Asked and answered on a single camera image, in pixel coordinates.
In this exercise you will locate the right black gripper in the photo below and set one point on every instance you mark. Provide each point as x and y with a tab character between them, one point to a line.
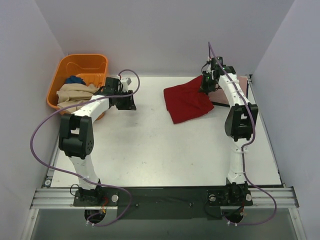
206	85

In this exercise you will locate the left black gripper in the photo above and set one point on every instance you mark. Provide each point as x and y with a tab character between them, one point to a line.
126	103

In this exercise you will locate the red t shirt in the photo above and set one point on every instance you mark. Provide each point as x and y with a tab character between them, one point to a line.
185	102

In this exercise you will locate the beige t shirt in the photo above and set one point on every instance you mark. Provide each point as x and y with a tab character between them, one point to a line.
74	93

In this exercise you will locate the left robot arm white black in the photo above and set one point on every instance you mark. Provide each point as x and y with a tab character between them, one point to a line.
76	136

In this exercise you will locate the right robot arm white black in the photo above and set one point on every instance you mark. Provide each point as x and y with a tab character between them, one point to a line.
240	123

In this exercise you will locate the folded pink t shirt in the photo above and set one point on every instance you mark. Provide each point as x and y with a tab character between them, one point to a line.
222	96

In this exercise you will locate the folded navy t shirt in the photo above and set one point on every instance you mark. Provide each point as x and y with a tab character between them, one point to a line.
247	87

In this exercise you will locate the orange plastic basket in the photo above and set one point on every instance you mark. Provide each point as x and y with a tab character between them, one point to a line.
92	68

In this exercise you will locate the blue t shirt in basket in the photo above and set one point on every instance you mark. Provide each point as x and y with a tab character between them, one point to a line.
74	80

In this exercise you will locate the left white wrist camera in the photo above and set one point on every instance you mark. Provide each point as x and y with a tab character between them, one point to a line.
126	81

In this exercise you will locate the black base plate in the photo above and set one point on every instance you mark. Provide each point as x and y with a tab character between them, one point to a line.
166	203

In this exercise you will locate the aluminium rail frame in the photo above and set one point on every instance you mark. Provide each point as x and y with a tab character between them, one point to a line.
162	164

